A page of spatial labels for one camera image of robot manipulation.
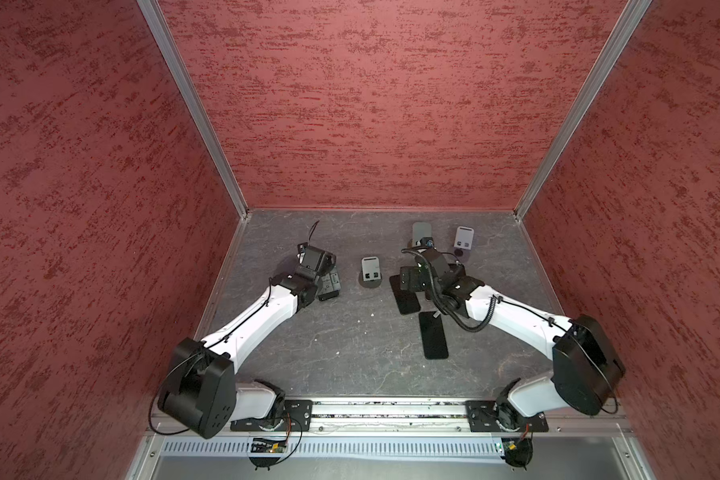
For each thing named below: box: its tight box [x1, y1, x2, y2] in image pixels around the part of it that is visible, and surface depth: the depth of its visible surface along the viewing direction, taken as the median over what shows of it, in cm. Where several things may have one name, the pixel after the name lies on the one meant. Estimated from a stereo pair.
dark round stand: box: [359, 256, 382, 289], surface depth 98 cm
